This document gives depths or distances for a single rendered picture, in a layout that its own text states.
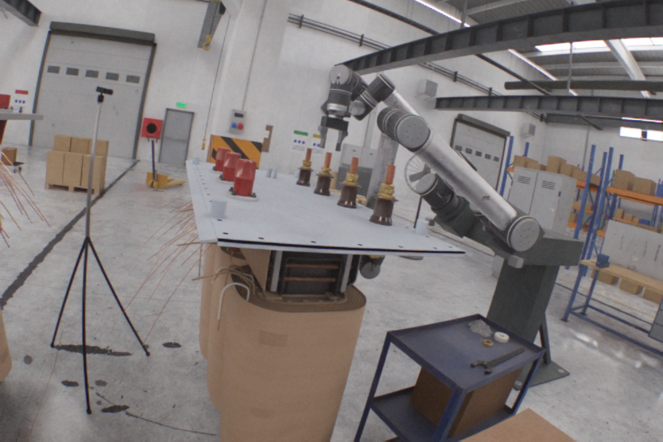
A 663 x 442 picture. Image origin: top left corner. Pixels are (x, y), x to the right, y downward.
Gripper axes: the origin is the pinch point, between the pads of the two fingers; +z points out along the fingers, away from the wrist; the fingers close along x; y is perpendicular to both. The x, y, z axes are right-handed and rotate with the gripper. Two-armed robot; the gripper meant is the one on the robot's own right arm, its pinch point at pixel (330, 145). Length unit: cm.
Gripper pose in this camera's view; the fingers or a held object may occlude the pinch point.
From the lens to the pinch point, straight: 171.9
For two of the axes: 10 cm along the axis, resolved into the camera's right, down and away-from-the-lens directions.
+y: -5.6, -2.0, 8.1
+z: -1.8, 9.8, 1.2
